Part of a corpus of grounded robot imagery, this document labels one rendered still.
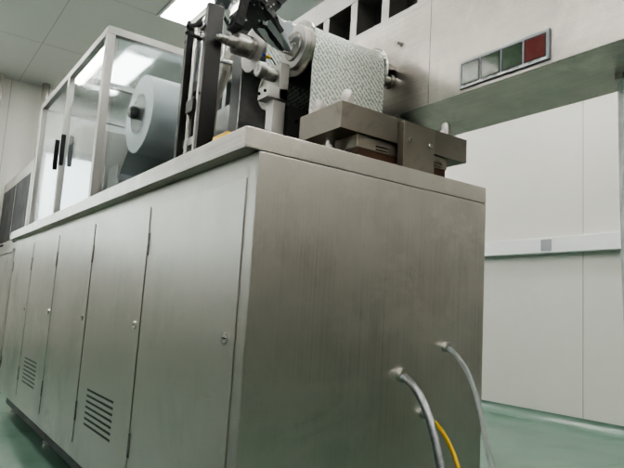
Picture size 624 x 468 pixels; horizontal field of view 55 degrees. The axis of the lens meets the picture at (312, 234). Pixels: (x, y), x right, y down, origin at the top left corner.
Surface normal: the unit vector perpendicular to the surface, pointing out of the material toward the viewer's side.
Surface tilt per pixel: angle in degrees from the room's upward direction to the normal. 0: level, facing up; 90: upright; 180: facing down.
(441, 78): 90
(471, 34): 90
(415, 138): 90
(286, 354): 90
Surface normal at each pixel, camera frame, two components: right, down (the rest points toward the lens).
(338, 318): 0.58, -0.07
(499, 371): -0.81, -0.13
